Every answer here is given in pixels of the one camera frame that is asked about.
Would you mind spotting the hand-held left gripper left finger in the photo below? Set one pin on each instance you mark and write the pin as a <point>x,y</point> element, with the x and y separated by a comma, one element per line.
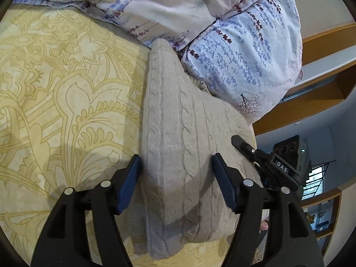
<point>129,183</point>

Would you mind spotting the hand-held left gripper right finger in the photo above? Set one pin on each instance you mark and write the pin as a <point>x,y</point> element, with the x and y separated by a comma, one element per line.
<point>224,183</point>

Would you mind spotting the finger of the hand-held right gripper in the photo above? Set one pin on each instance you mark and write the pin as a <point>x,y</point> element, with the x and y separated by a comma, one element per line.
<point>246,148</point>

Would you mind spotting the person's right hand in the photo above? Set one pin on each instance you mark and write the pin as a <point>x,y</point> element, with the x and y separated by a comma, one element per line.
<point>264,224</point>

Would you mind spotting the window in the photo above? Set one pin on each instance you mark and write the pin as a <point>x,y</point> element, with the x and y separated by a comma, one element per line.
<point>314,182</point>

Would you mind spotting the wooden shelf unit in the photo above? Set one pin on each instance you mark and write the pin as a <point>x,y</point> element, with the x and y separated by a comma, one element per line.
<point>322,214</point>

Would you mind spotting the blue floral tree-print pillow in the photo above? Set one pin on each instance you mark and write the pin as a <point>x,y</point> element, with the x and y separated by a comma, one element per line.
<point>244,52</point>

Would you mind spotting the yellow patterned bed sheet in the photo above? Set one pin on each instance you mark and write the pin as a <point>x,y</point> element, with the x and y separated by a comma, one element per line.
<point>69,103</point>

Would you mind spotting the pale floral duvet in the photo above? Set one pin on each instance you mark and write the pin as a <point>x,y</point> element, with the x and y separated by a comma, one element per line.
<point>153,2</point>

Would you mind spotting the wooden headboard frame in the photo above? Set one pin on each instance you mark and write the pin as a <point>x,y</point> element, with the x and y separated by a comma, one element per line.
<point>319,89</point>

